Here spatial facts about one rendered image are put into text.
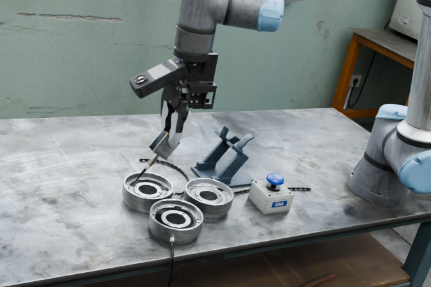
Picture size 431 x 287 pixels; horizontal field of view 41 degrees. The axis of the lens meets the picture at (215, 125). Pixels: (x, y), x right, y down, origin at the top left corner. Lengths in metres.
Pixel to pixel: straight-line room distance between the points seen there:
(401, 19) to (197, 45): 2.49
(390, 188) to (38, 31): 1.75
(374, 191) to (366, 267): 0.30
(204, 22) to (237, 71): 2.08
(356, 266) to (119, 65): 1.63
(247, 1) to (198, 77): 0.18
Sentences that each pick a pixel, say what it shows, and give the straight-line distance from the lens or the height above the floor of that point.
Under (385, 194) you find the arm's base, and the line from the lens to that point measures 1.45.
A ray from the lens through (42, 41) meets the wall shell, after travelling 2.69.
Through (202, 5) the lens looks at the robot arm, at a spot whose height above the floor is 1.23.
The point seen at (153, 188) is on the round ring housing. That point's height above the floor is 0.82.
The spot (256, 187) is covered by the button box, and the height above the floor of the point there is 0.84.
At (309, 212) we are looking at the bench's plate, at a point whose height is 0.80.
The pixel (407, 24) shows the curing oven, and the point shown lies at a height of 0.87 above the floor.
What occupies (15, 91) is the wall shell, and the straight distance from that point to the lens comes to 2.75.
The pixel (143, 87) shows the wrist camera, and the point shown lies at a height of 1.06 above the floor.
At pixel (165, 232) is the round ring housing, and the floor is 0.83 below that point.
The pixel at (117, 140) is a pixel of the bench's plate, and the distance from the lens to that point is 1.45.
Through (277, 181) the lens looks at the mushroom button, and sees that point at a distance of 1.26.
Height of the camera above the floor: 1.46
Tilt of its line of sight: 24 degrees down
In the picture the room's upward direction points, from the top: 12 degrees clockwise
